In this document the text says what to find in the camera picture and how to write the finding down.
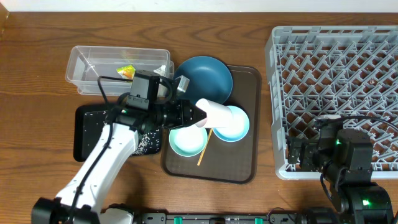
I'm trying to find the pink cup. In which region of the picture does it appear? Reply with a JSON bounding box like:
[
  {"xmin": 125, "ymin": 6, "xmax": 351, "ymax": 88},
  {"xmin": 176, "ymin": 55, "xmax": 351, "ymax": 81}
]
[{"xmin": 195, "ymin": 98, "xmax": 233, "ymax": 128}]

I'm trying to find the clear plastic bin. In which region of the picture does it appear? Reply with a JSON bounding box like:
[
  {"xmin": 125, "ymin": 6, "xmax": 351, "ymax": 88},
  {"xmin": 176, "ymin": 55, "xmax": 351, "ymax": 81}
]
[{"xmin": 65, "ymin": 45, "xmax": 174, "ymax": 95}]

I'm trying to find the dark blue plate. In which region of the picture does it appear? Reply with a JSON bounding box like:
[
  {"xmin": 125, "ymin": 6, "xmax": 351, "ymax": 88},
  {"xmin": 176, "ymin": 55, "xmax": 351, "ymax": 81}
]
[{"xmin": 174, "ymin": 56, "xmax": 233, "ymax": 104}]

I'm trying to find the pile of rice grains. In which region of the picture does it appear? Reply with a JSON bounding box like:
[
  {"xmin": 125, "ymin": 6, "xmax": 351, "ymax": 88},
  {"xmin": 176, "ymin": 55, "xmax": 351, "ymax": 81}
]
[{"xmin": 83, "ymin": 110, "xmax": 162, "ymax": 156}]

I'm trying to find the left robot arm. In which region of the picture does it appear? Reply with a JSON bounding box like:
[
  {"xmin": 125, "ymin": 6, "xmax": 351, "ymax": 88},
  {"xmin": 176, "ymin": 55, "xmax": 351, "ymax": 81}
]
[{"xmin": 31, "ymin": 70, "xmax": 206, "ymax": 223}]

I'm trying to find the grey dishwasher rack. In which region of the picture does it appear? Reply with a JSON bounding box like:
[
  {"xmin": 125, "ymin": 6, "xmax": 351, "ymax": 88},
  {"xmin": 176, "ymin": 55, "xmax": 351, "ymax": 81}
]
[{"xmin": 265, "ymin": 26, "xmax": 397, "ymax": 180}]

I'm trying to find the light blue bowl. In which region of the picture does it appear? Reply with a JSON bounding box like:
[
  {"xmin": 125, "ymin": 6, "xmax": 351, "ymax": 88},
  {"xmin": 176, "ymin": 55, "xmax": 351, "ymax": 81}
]
[{"xmin": 213, "ymin": 106, "xmax": 250, "ymax": 142}]

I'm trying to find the yellow green snack wrapper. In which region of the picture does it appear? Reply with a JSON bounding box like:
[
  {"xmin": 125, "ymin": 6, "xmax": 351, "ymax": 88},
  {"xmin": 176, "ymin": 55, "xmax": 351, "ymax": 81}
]
[{"xmin": 116, "ymin": 65, "xmax": 136, "ymax": 80}]

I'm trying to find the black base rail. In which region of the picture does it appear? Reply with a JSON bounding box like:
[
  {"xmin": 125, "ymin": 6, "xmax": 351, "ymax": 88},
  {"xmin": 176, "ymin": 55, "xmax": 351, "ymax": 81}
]
[{"xmin": 102, "ymin": 212, "xmax": 312, "ymax": 224}]

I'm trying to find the mint green bowl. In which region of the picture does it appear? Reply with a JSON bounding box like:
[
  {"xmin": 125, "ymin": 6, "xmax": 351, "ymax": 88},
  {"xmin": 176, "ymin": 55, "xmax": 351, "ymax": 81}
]
[{"xmin": 169, "ymin": 125, "xmax": 208, "ymax": 157}]

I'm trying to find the black plastic tray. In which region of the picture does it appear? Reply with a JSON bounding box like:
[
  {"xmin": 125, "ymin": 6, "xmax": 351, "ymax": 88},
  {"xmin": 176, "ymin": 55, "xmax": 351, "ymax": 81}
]
[{"xmin": 73, "ymin": 103, "xmax": 162, "ymax": 162}]

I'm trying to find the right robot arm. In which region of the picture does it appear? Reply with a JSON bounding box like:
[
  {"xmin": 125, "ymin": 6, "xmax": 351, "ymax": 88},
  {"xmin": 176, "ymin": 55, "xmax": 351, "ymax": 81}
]
[{"xmin": 288, "ymin": 122, "xmax": 397, "ymax": 223}]

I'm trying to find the white tissue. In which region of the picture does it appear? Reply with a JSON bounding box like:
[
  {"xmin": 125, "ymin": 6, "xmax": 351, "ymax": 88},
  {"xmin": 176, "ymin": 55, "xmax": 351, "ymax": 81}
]
[{"xmin": 154, "ymin": 65, "xmax": 167, "ymax": 77}]

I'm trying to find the brown plastic serving tray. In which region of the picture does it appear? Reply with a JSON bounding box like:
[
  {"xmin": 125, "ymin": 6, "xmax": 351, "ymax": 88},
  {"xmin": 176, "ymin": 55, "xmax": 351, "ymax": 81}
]
[{"xmin": 161, "ymin": 65, "xmax": 262, "ymax": 184}]

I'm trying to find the wooden chopstick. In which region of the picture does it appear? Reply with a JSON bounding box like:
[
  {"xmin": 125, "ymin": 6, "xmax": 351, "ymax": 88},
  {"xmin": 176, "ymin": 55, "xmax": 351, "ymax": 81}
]
[{"xmin": 197, "ymin": 129, "xmax": 213, "ymax": 166}]

